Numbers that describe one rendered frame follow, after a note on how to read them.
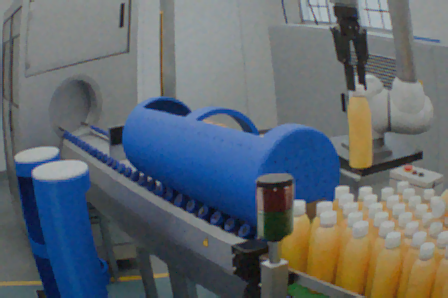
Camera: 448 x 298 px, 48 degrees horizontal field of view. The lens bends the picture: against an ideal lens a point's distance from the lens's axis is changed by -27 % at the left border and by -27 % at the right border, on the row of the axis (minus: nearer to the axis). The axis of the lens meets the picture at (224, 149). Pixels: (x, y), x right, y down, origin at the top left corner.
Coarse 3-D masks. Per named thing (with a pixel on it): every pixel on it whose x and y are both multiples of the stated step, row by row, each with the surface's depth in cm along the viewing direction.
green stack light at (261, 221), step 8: (264, 216) 107; (272, 216) 106; (280, 216) 106; (288, 216) 107; (256, 224) 109; (264, 224) 107; (272, 224) 107; (280, 224) 107; (288, 224) 107; (264, 232) 108; (272, 232) 107; (280, 232) 107; (288, 232) 108
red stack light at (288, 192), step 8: (256, 192) 108; (264, 192) 106; (272, 192) 105; (280, 192) 105; (288, 192) 106; (256, 200) 109; (264, 200) 106; (272, 200) 106; (280, 200) 106; (288, 200) 106; (264, 208) 107; (272, 208) 106; (280, 208) 106; (288, 208) 107
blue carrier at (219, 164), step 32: (128, 128) 227; (160, 128) 205; (192, 128) 190; (224, 128) 178; (256, 128) 203; (288, 128) 162; (128, 160) 233; (160, 160) 202; (192, 160) 184; (224, 160) 170; (256, 160) 159; (288, 160) 161; (320, 160) 166; (192, 192) 190; (224, 192) 170; (320, 192) 168
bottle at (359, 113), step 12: (360, 96) 149; (348, 108) 151; (360, 108) 148; (348, 120) 151; (360, 120) 148; (360, 132) 149; (360, 144) 150; (372, 144) 152; (360, 156) 151; (372, 156) 153
